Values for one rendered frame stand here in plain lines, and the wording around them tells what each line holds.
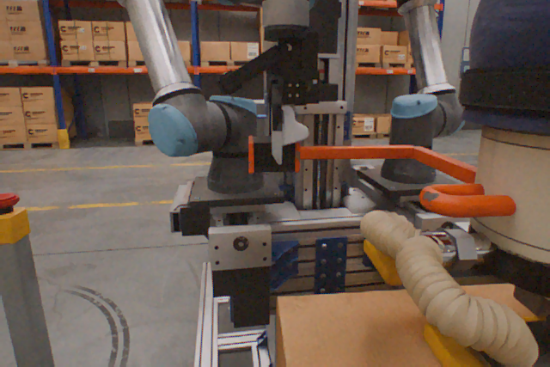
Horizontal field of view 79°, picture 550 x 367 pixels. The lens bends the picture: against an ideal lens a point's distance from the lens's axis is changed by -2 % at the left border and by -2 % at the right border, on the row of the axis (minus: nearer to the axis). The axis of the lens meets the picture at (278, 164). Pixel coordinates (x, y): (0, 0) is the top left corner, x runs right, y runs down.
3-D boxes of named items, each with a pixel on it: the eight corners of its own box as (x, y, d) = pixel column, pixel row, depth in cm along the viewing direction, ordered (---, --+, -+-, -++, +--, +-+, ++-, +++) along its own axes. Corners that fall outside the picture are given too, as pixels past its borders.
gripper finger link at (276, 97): (283, 128, 52) (281, 73, 53) (272, 128, 52) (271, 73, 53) (280, 135, 56) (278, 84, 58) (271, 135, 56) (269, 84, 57)
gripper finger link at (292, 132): (311, 161, 53) (308, 103, 54) (273, 162, 52) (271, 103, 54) (308, 163, 56) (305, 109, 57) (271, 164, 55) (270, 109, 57)
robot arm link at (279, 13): (263, -4, 50) (260, 8, 58) (263, 29, 51) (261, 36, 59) (313, -3, 51) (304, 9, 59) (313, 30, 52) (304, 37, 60)
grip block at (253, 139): (248, 174, 56) (248, 143, 55) (248, 162, 64) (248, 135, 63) (300, 173, 56) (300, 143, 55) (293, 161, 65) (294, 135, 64)
